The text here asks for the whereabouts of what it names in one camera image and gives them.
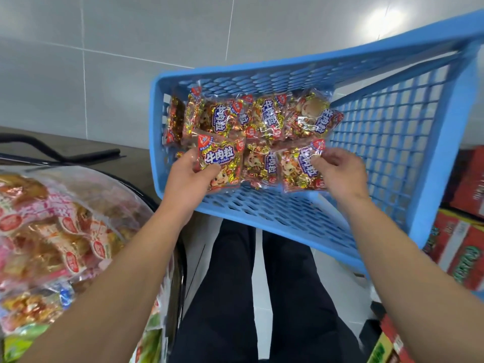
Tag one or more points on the person's left hand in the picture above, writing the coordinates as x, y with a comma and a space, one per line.
189, 186

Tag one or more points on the person's right hand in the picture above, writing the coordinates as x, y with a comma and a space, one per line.
344, 174

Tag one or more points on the handful of red snack packets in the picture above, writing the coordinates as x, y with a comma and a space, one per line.
301, 168
221, 156

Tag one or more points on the clear acrylic snack shelves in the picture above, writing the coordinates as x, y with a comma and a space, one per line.
144, 192

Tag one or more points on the blue plastic shopping basket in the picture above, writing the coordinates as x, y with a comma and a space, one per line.
431, 124

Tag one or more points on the person's right forearm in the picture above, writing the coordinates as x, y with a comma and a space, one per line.
423, 283

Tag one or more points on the person's black clothing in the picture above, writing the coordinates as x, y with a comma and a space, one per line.
219, 306

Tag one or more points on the red green printed carton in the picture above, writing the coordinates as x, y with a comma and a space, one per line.
457, 249

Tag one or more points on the black pole rod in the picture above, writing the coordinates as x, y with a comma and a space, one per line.
53, 152

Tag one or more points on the pile of pink-label meat packets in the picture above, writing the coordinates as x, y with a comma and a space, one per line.
53, 238

